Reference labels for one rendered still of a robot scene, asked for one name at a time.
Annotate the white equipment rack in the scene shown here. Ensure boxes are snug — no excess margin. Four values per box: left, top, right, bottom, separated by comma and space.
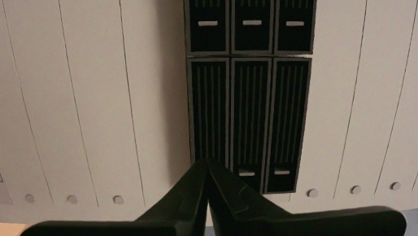
0, 0, 418, 225

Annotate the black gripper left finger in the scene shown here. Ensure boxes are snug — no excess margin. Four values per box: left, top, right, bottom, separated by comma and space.
20, 159, 208, 236

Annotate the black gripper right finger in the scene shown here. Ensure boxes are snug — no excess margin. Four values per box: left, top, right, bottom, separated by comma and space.
207, 158, 407, 236

